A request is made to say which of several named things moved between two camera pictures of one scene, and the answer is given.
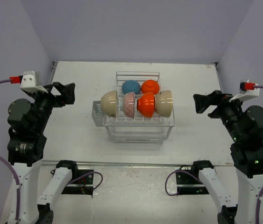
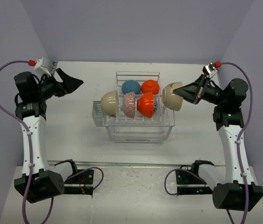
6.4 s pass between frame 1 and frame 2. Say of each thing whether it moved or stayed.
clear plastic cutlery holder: stayed
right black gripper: moved
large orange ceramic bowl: stayed
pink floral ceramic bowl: stayed
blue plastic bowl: stayed
